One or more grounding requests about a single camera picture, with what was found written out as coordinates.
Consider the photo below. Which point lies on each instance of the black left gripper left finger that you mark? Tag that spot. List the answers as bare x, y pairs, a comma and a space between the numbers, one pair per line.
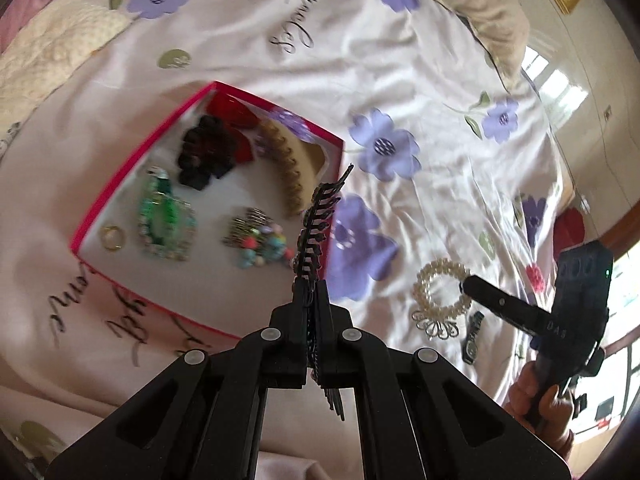
286, 357

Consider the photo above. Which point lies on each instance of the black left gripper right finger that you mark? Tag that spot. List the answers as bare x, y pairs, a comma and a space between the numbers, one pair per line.
337, 361

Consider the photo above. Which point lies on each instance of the black hair comb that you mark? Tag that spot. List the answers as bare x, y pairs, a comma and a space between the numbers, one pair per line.
306, 267

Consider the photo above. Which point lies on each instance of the red shallow jewelry box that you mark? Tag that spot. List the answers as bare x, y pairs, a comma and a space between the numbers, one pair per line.
208, 288

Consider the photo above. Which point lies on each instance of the person's right hand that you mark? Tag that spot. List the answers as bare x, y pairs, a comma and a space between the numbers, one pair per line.
555, 411

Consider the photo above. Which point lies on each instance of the small black hair clip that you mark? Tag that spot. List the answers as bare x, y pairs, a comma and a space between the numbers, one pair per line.
470, 345

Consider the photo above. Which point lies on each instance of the green beaded hair clip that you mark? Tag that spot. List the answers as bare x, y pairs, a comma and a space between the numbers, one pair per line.
158, 212

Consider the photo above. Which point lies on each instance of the beige hair claw clip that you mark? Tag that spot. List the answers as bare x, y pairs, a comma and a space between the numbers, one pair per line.
298, 163

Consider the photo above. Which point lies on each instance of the white floral bedsheet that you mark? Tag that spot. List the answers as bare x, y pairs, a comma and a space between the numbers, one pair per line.
447, 163

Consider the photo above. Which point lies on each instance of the black scrunchie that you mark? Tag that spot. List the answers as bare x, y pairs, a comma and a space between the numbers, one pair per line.
207, 151

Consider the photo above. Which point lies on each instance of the purple flower hair accessory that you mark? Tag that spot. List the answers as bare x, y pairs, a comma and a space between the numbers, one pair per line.
293, 122

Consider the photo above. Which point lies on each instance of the red velvet bow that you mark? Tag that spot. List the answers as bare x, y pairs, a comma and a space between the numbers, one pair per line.
236, 118

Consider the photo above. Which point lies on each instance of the beige pillow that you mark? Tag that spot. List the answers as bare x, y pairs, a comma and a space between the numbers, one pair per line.
502, 28

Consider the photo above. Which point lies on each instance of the cream bobble blanket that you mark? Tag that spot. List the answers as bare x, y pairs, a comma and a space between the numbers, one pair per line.
48, 50

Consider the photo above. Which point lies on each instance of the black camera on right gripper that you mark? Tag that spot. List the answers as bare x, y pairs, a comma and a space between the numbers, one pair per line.
582, 286

